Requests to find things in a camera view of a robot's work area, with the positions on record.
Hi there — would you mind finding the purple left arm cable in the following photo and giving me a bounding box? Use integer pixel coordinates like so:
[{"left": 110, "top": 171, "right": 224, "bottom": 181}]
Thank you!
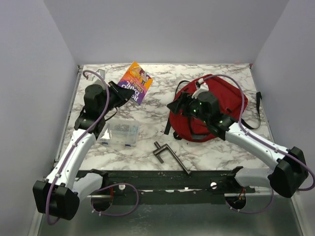
[{"left": 46, "top": 70, "right": 140, "bottom": 226}]

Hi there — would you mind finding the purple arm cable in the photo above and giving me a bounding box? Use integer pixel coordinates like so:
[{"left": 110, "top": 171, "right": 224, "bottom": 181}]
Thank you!
[
  {"left": 46, "top": 70, "right": 140, "bottom": 226},
  {"left": 196, "top": 74, "right": 315, "bottom": 214}
]

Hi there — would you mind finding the aluminium rail frame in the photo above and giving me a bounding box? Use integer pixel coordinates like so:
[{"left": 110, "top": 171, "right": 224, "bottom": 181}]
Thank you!
[{"left": 27, "top": 64, "right": 306, "bottom": 236}]

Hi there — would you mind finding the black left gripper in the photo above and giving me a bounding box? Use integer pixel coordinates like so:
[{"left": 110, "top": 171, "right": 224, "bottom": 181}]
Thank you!
[{"left": 100, "top": 81, "right": 135, "bottom": 117}]

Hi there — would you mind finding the clear plastic bag of parts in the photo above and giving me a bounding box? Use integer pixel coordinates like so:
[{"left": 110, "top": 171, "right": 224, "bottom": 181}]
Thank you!
[{"left": 97, "top": 119, "right": 140, "bottom": 147}]

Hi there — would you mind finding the purple orange Roald Dahl book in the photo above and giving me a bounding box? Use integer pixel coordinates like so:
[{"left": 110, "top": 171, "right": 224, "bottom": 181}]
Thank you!
[{"left": 118, "top": 61, "right": 153, "bottom": 106}]

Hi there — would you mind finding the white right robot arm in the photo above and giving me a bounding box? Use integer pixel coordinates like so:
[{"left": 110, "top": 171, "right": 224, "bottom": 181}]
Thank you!
[{"left": 167, "top": 91, "right": 308, "bottom": 198}]

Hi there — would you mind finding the dark metal T-shaped tool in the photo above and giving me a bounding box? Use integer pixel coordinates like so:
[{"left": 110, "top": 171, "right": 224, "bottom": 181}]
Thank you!
[{"left": 153, "top": 141, "right": 191, "bottom": 176}]

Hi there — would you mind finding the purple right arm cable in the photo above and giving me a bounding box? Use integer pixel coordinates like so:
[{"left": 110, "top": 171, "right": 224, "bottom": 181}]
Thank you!
[{"left": 196, "top": 74, "right": 315, "bottom": 214}]

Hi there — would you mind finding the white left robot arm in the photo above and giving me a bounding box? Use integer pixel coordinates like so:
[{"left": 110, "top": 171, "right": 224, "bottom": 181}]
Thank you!
[{"left": 32, "top": 81, "right": 134, "bottom": 220}]

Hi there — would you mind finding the red backpack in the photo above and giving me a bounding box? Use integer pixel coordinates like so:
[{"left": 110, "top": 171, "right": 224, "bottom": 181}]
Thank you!
[{"left": 164, "top": 74, "right": 253, "bottom": 143}]

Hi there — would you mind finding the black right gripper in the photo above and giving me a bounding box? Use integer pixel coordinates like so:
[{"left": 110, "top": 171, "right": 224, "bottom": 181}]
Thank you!
[{"left": 167, "top": 91, "right": 210, "bottom": 124}]

